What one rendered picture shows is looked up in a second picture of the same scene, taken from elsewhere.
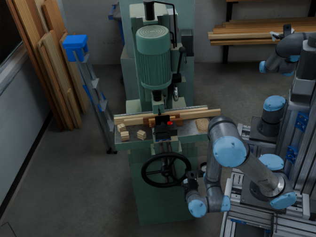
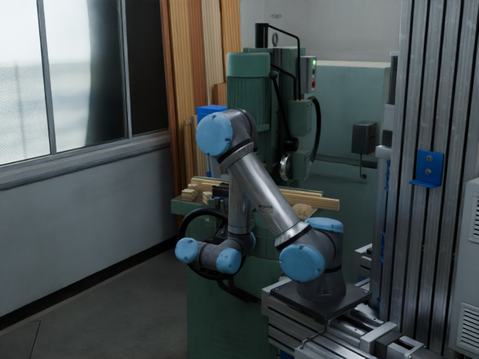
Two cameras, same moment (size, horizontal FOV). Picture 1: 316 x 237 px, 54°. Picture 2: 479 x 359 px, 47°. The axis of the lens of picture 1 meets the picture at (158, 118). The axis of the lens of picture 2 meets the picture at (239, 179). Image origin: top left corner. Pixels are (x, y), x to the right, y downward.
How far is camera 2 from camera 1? 1.27 m
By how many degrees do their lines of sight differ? 34
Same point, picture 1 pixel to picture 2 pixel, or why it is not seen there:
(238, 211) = (279, 327)
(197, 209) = (182, 246)
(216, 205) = (212, 252)
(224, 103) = not seen: hidden behind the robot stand
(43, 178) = (116, 296)
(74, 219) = (113, 347)
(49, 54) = (193, 138)
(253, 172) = (249, 183)
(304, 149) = (391, 229)
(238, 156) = (219, 137)
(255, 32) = not seen: outside the picture
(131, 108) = not seen: hidden behind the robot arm
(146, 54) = (230, 75)
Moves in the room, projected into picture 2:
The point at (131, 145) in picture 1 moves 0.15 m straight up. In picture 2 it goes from (191, 208) to (190, 173)
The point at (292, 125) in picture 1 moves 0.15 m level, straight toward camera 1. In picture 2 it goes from (383, 189) to (346, 196)
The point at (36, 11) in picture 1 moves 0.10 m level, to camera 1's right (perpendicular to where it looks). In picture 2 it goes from (204, 91) to (217, 92)
